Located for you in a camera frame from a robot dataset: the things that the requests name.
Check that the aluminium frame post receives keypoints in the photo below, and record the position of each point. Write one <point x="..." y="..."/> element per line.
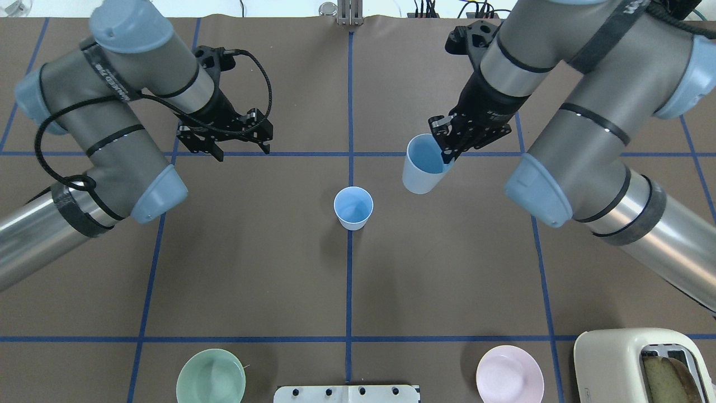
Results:
<point x="350" y="13"/>

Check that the white central post base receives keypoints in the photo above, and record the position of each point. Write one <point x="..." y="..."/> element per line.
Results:
<point x="348" y="393"/>

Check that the green bowl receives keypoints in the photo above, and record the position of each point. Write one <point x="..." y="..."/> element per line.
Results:
<point x="212" y="375"/>

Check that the cream toaster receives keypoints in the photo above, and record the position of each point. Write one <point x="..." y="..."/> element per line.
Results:
<point x="640" y="364"/>

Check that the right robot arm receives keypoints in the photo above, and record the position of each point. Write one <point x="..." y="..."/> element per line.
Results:
<point x="636" y="62"/>

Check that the black orange power strip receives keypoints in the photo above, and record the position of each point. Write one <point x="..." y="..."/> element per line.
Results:
<point x="456" y="9"/>

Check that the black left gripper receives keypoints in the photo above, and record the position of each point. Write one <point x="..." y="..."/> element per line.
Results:
<point x="220" y="111"/>

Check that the small metal cylinder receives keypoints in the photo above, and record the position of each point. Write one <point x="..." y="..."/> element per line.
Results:
<point x="328" y="9"/>

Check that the bread slice in toaster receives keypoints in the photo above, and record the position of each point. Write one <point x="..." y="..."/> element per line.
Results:
<point x="669" y="380"/>

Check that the pink bowl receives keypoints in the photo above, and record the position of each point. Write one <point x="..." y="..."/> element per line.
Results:
<point x="509" y="374"/>

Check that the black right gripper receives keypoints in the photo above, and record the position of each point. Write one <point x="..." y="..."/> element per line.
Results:
<point x="484" y="103"/>

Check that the blue cup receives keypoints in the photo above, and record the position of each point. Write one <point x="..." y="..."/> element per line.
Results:
<point x="353" y="206"/>
<point x="423" y="166"/>

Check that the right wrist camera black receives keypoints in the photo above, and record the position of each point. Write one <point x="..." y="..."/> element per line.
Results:
<point x="473" y="39"/>

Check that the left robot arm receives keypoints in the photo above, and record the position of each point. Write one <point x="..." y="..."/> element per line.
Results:
<point x="105" y="165"/>

